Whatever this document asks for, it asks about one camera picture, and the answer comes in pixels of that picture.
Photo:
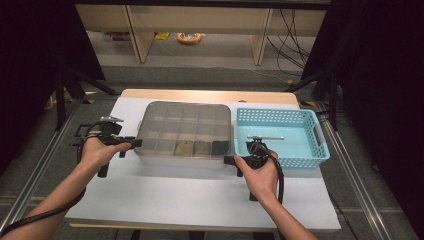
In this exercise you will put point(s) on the translucent grey box lid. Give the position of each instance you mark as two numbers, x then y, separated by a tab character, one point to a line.
183	126

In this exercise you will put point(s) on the beige wooden desk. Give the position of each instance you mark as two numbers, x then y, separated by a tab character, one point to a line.
200	20

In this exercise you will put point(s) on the person's left hand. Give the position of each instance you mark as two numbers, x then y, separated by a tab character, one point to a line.
96	153

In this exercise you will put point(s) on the aluminium floor rail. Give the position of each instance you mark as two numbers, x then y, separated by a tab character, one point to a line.
40	166
353	183

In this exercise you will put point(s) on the white compartment storage box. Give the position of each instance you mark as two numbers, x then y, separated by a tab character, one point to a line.
183	162

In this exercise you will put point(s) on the yellow packet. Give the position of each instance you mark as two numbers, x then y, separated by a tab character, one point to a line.
162	36

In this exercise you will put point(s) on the black metal stand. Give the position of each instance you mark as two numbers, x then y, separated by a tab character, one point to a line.
333	106
60	100

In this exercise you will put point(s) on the black curtain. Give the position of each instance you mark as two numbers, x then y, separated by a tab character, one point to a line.
383	83
26	66

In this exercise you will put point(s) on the person's right hand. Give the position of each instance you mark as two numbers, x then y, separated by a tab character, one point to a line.
261	181

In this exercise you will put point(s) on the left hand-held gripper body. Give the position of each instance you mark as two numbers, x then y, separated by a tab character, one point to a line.
110	131

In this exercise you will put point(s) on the blue plastic basket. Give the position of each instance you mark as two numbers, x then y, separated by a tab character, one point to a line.
283	116

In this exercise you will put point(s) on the beige sock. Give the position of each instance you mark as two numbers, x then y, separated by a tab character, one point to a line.
184	147

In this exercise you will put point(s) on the grey sock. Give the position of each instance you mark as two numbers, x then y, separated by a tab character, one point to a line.
202	147

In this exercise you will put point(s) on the black sock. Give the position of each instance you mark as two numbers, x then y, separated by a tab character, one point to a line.
220	147

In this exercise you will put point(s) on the orange tape roll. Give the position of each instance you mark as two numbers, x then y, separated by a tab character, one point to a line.
189	38

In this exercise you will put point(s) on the purple packet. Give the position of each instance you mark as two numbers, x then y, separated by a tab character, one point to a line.
118	36

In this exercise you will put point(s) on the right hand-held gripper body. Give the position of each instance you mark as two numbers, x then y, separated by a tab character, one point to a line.
258	156

